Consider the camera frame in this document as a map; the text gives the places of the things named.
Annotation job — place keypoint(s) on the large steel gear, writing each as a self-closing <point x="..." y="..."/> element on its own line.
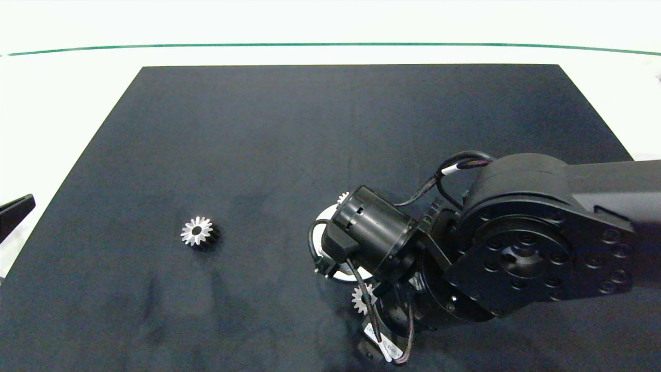
<point x="189" y="233"/>

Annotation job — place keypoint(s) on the round white pin plate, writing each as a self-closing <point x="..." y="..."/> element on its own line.
<point x="347" y="275"/>

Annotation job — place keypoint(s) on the small steel gear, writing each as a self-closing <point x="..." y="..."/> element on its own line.
<point x="357" y="305"/>
<point x="342" y="199"/>

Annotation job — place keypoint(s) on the dark mat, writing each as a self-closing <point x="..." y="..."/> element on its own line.
<point x="258" y="129"/>

